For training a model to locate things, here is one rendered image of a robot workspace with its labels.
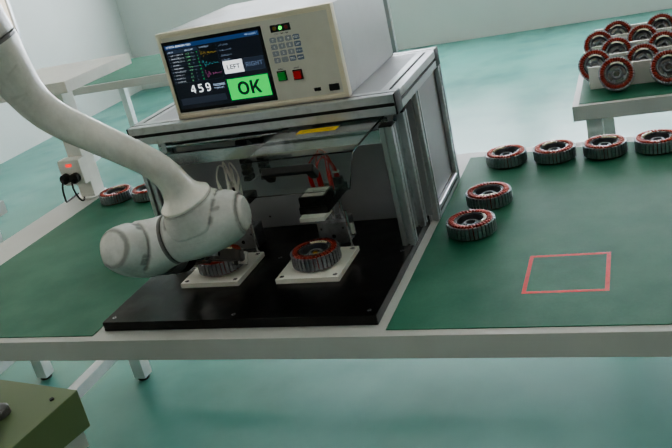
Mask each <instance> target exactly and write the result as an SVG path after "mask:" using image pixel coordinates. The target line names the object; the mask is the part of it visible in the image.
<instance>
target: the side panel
mask: <svg viewBox="0 0 672 448"><path fill-rule="evenodd" d="M412 100H413V105H414V111H415V116H416V121H417V127H418V132H419V137H420V142H421V148H422V153H423V158H424V163H425V169H426V174H427V179H428V185H429V190H430V195H431V200H432V206H433V211H434V214H433V215H429V218H430V222H432V221H433V220H435V221H439V220H440V218H441V216H442V214H443V212H444V210H445V208H446V206H447V204H448V202H449V200H450V198H451V196H452V194H453V192H454V190H455V188H456V186H457V184H458V182H459V180H460V174H459V168H458V162H457V157H456V151H455V145H454V139H453V134H452V128H451V122H450V117H449V111H448V105H447V99H446V94H445V88H444V82H443V77H442V71H441V65H440V64H439V66H438V67H437V68H436V69H435V70H434V71H433V72H432V74H431V75H430V76H429V77H428V78H427V80H426V81H425V82H424V83H423V84H422V86H421V87H420V88H419V89H418V90H417V92H416V93H415V94H414V95H413V96H412Z"/></svg>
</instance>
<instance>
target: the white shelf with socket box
mask: <svg viewBox="0 0 672 448"><path fill-rule="evenodd" d="M131 63H132V62H131V58H130V55H129V53H126V54H120V55H115V56H109V57H103V58H98V59H92V60H86V61H80V62H75V63H69V64H63V65H58V66H52V67H46V68H41V69H37V70H35V71H36V73H37V75H38V77H39V78H40V80H41V82H42V83H43V84H44V86H45V87H46V88H47V89H48V90H49V92H50V93H51V94H53V95H54V96H55V97H56V98H57V99H59V100H60V101H61V102H63V103H64V104H66V105H68V106H70V107H71V108H73V109H75V110H77V111H79V110H78V107H77V104H76V101H75V98H74V95H73V92H72V91H73V90H75V89H77V88H79V87H81V86H84V85H86V84H88V83H90V82H92V81H94V80H97V79H99V78H101V77H103V76H105V75H108V74H110V73H112V72H114V71H116V70H118V69H121V68H123V67H125V66H127V65H129V64H131ZM63 144H64V147H65V150H66V153H67V156H68V157H66V158H63V159H61V160H59V161H58V162H57V165H58V167H59V170H60V173H61V176H60V182H61V183H62V193H63V197H64V200H65V202H66V203H68V202H69V201H70V200H72V199H73V198H74V197H76V196H77V197H78V199H79V200H81V201H87V200H92V199H95V198H98V197H99V196H98V195H99V194H100V193H101V192H102V191H104V190H105V189H107V188H105V187H104V185H103V182H102V179H101V176H100V173H99V170H98V167H97V164H96V161H95V158H94V155H93V154H92V153H90V152H88V151H85V150H83V149H81V148H78V147H76V146H73V145H71V144H69V143H67V142H64V141H63ZM64 185H65V186H71V185H72V189H73V191H74V193H75V195H74V196H73V197H71V198H70V199H69V200H67V199H66V196H65V193H64ZM74 185H78V187H79V190H80V193H81V195H80V196H78V195H79V193H77V192H76V191H75V188H74Z"/></svg>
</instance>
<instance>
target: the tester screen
mask: <svg viewBox="0 0 672 448"><path fill-rule="evenodd" d="M164 49H165V53H166V56H167V60H168V63H169V67H170V70H171V73H172V77H173V80H174V84H175V87H176V91H177V94H178V98H179V101H180V105H181V108H182V110H185V109H192V108H199V107H206V106H213V105H220V104H228V103H235V102H242V101H249V100H256V99H263V98H270V97H274V94H273V90H272V86H271V82H270V78H269V74H268V78H269V82H270V86H271V90H272V94H273V95H268V96H261V97H253V98H246V99H239V100H232V99H231V95H230V92H229V88H228V84H227V79H233V78H240V77H246V76H253V75H259V74H266V73H268V70H267V66H266V62H265V58H264V54H263V50H262V46H261V42H260V38H259V34H258V30H255V31H249V32H243V33H238V34H232V35H226V36H221V37H215V38H209V39H203V40H198V41H192V42H186V43H181V44H175V45H169V46H164ZM259 55H263V59H264V63H265V67H266V68H263V69H257V70H250V71H244V72H237V73H231V74H225V71H224V68H223V64H222V61H228V60H234V59H241V58H247V57H253V56H259ZM204 82H211V84H212V88H213V92H207V93H200V94H193V95H191V92H190V89H189V85H191V84H197V83H204ZM221 93H226V96H227V100H220V101H213V102H206V103H199V104H192V105H185V106H183V104H182V101H181V99H186V98H193V97H200V96H207V95H214V94H221Z"/></svg>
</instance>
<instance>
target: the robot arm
mask: <svg viewBox="0 0 672 448"><path fill-rule="evenodd" d="M0 96H1V97H2V98H3V99H4V100H5V101H6V102H7V103H8V104H9V105H10V106H11V107H12V108H13V109H15V110H16V111H17V112H18V113H19V114H20V115H21V116H23V117H24V118H25V119H26V120H28V121H29V122H30V123H32V124H33V125H35V126H36V127H38V128H39V129H41V130H42V131H44V132H46V133H48V134H50V135H52V136H53V137H55V138H58V139H60V140H62V141H64V142H67V143H69V144H71V145H73V146H76V147H78V148H81V149H83V150H85V151H88V152H90V153H92V154H95V155H97V156H100V157H102V158H104V159H107V160H109V161H111V162H114V163H116V164H119V165H121V166H123V167H126V168H128V169H130V170H133V171H135V172H137V173H139V174H141V175H143V176H144V177H146V178H148V179H149V180H150V181H152V182H153V183H154V184H155V185H156V186H157V188H158V189H159V190H160V192H161V194H162V196H163V199H164V204H163V207H162V210H161V213H162V215H160V216H157V217H154V218H150V219H145V220H138V221H134V222H133V223H124V224H121V225H118V226H115V227H113V228H111V229H109V230H108V231H106V232H105V233H104V235H103V236H102V238H101V240H100V245H99V246H100V254H101V257H102V260H103V264H104V265H105V266H106V267H107V268H109V269H110V270H112V271H114V272H116V273H118V274H121V275H124V276H128V277H135V278H147V277H154V276H157V275H170V274H178V273H184V272H187V271H189V270H190V269H192V268H193V267H197V265H199V264H208V263H211V262H231V263H234V265H238V264H245V265H247V264H248V252H247V251H244V250H243V249H225V248H227V247H229V246H231V245H232V244H234V243H236V242H237V241H238V240H240V239H241V238H242V237H243V236H244V235H245V233H246V231H247V230H248V228H249V227H250V225H251V220H252V214H251V209H250V205H249V203H248V201H247V200H246V198H245V197H244V196H242V195H241V194H240V193H239V192H236V191H233V190H228V189H223V190H219V191H218V190H217V189H215V188H212V187H210V186H209V185H208V183H206V182H199V181H195V180H194V179H192V178H191V177H190V176H189V175H188V174H187V173H186V172H185V171H184V170H183V169H182V168H181V167H180V166H179V165H178V164H177V163H176V162H174V161H173V160H172V159H171V158H169V157H168V156H167V155H165V154H164V153H162V152H160V151H159V150H157V149H155V148H153V147H151V146H149V145H147V144H145V143H143V142H141V141H139V140H137V139H135V138H133V137H131V136H129V135H127V134H125V133H123V132H120V131H118V130H116V129H114V128H112V127H110V126H108V125H106V124H104V123H102V122H100V121H98V120H95V119H93V118H91V117H89V116H87V115H85V114H83V113H81V112H79V111H77V110H75V109H73V108H71V107H70V106H68V105H66V104H64V103H63V102H61V101H60V100H59V99H57V98H56V97H55V96H54V95H53V94H51V93H50V92H49V90H48V89H47V88H46V87H45V86H44V84H43V83H42V82H41V80H40V78H39V77H38V75H37V73H36V71H35V69H34V67H33V65H32V63H31V61H30V59H29V57H28V55H27V53H26V51H25V49H24V47H23V44H22V42H21V40H20V38H19V35H18V33H17V32H16V30H15V28H14V27H13V25H12V23H11V21H10V20H9V18H8V16H7V14H6V12H5V10H4V9H3V7H2V5H1V4H0ZM205 258H206V261H203V260H204V259H205ZM197 268H198V267H197Z"/></svg>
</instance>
